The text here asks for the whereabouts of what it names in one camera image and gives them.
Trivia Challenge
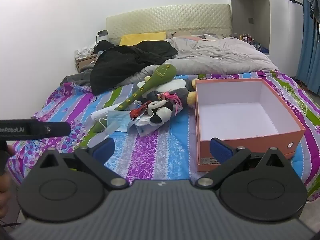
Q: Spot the white tube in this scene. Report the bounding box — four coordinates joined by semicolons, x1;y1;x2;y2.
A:
90;107;118;123

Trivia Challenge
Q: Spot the built-in wardrobe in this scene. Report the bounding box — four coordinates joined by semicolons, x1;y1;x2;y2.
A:
229;0;305;55

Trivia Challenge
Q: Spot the row of small bottles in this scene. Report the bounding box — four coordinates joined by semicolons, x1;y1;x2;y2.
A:
232;32;262;48

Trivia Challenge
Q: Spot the yellow pillow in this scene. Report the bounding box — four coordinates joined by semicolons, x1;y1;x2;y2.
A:
119;32;167;47

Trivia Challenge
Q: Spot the white face mask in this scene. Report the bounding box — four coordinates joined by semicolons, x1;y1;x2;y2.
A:
129;115;157;137

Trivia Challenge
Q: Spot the brown cardboard box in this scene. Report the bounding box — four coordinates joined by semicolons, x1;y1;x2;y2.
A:
75;55;97;73

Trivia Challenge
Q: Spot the pink cloth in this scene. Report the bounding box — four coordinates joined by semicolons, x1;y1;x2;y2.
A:
185;35;218;42

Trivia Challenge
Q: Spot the black wall charger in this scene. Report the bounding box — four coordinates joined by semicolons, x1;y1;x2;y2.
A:
96;30;108;47

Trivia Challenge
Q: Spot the orange cardboard box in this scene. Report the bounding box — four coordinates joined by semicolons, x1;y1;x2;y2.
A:
194;78;307;172

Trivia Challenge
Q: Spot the dark grey cloth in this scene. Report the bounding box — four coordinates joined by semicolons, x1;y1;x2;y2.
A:
60;62;97;88

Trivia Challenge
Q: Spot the blue face mask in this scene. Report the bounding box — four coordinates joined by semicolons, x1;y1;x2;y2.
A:
99;109;132;135

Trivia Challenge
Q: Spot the person's left hand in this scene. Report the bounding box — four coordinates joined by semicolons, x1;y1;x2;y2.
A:
0;144;19;219

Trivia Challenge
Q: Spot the blue curtain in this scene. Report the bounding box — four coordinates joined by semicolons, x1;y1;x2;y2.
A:
295;0;320;95

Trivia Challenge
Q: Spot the grey penguin plush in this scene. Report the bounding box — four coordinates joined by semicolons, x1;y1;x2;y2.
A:
137;78;198;108

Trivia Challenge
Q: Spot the grey duvet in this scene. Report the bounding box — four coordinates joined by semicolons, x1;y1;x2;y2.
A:
120;34;278;85

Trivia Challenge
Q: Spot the cream quilted headboard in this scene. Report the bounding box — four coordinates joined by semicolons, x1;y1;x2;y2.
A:
106;4;231;46

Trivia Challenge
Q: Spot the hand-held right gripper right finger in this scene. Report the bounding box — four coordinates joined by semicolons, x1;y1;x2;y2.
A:
195;137;292;190

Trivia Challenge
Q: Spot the white crumpled cloth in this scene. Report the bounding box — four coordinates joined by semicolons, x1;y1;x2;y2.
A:
75;45;96;58

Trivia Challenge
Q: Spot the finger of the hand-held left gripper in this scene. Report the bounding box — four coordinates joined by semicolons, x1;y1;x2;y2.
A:
26;120;72;140

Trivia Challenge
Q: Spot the pink tassel charm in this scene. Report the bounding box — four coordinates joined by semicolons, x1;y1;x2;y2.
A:
160;92;182;113

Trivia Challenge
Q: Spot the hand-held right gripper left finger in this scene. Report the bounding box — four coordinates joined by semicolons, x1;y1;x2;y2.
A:
37;137;128;190

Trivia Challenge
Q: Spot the floral striped bed sheet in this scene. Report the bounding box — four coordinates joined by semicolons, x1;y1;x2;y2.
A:
6;70;320;203

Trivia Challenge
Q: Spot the black and white plush toy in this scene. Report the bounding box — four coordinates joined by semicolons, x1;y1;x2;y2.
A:
142;99;183;125

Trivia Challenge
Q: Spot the blue printed packet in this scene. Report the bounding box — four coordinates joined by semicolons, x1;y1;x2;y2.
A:
129;104;150;118

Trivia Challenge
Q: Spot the green plush stick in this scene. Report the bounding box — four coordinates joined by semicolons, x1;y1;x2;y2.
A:
93;64;178;134

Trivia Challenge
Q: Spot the black clothing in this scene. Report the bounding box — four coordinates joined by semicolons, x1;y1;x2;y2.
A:
89;40;178;95

